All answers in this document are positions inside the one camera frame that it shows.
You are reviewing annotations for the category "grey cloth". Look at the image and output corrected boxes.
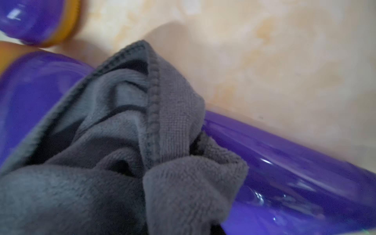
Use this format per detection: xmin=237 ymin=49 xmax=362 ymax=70
xmin=1 ymin=41 xmax=248 ymax=235

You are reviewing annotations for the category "purple boot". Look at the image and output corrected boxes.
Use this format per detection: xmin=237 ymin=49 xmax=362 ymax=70
xmin=1 ymin=42 xmax=376 ymax=235
xmin=1 ymin=0 xmax=81 ymax=48

